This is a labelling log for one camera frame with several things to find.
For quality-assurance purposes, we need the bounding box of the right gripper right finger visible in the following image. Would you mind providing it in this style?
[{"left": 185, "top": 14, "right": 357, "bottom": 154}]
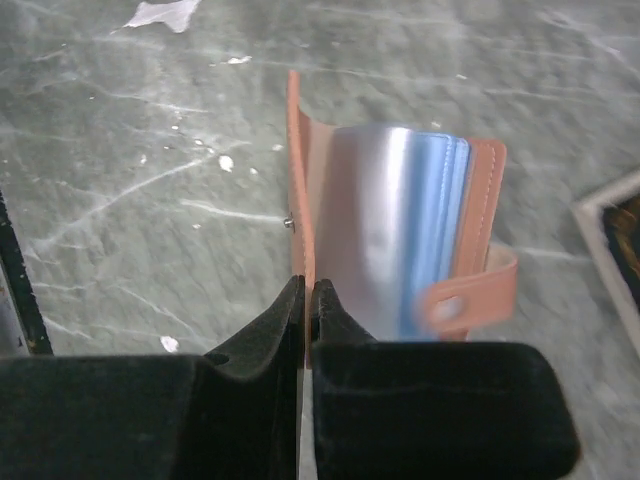
[{"left": 311, "top": 280, "right": 581, "bottom": 479}]

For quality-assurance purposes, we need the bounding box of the aluminium frame rail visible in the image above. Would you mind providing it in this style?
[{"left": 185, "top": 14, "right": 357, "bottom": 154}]
[{"left": 0, "top": 197, "right": 53, "bottom": 356}]

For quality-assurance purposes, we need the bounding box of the pink leather card holder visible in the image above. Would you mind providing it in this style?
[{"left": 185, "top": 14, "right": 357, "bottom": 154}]
[{"left": 286, "top": 72, "right": 518, "bottom": 341}]

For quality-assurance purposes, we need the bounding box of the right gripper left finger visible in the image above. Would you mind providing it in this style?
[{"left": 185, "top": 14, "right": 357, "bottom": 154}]
[{"left": 1, "top": 276, "right": 305, "bottom": 479}]

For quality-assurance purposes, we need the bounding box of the black book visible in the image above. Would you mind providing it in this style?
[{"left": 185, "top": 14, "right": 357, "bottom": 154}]
[{"left": 573, "top": 171, "right": 639, "bottom": 342}]

